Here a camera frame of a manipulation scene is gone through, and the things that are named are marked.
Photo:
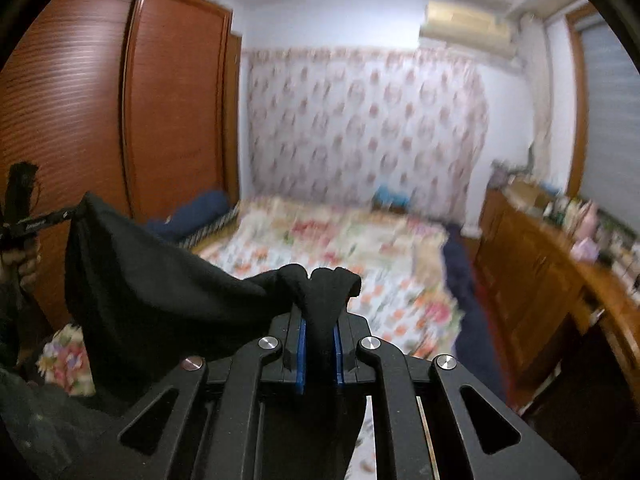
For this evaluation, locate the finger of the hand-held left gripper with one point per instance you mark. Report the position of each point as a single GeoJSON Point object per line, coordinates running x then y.
{"type": "Point", "coordinates": [67, 216]}

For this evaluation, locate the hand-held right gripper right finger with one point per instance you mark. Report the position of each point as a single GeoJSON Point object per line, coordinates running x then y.
{"type": "Point", "coordinates": [339, 355]}

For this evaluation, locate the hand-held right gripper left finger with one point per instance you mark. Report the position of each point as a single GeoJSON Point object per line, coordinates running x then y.
{"type": "Point", "coordinates": [300, 355]}

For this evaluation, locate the black printed t-shirt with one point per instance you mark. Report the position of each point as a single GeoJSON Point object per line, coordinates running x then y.
{"type": "Point", "coordinates": [150, 310]}

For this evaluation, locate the pile of folded clothes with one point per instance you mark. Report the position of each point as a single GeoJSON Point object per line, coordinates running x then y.
{"type": "Point", "coordinates": [501, 175]}

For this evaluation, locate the person's left hand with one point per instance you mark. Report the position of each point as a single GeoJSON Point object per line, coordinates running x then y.
{"type": "Point", "coordinates": [29, 260]}

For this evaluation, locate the orange-print bed sheet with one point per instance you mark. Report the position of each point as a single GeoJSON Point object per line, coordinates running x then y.
{"type": "Point", "coordinates": [400, 320]}

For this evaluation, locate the floral quilt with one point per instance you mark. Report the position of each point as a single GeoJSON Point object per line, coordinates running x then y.
{"type": "Point", "coordinates": [310, 235]}

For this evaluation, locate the navy cloth with patterned trim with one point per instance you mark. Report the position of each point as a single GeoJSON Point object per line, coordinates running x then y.
{"type": "Point", "coordinates": [200, 215]}

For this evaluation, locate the brown slatted wooden wardrobe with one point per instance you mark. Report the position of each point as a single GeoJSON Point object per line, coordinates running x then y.
{"type": "Point", "coordinates": [165, 110]}

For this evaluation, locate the blue box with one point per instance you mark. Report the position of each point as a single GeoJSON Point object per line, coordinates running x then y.
{"type": "Point", "coordinates": [390, 196]}

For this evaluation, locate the wooden sideboard cabinet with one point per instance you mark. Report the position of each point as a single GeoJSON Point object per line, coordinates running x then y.
{"type": "Point", "coordinates": [530, 270]}

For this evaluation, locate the row of toiletry bottles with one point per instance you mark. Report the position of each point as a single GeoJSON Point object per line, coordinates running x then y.
{"type": "Point", "coordinates": [562, 210]}

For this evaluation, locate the lavender tissue holder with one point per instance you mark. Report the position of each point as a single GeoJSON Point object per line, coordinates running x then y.
{"type": "Point", "coordinates": [585, 250]}

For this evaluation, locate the pink bottle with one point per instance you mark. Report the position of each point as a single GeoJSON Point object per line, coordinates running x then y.
{"type": "Point", "coordinates": [589, 220]}

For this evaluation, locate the tied floral window curtain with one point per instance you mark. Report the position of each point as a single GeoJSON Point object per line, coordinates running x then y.
{"type": "Point", "coordinates": [535, 90]}

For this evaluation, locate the grey window blind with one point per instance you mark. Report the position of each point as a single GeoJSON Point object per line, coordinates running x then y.
{"type": "Point", "coordinates": [615, 125]}

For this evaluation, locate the wooden window frame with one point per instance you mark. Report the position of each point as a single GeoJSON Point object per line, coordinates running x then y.
{"type": "Point", "coordinates": [580, 110]}

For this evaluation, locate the beige wall air conditioner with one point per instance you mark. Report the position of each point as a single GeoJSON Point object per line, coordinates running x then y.
{"type": "Point", "coordinates": [465, 25]}

